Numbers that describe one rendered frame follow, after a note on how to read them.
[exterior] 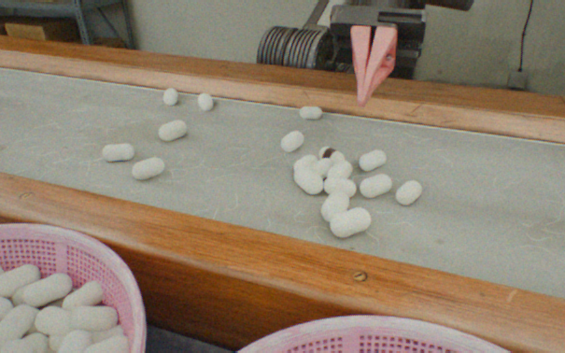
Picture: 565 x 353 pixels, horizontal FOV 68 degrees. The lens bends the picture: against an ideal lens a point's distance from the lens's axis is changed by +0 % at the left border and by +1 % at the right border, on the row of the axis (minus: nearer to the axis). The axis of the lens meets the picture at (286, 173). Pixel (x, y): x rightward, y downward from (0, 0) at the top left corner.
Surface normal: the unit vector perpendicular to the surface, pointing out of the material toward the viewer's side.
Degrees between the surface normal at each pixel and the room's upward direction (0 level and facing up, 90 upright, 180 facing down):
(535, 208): 0
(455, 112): 45
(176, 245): 0
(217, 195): 0
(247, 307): 90
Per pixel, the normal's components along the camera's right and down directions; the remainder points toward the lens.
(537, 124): -0.22, -0.25
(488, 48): -0.28, 0.50
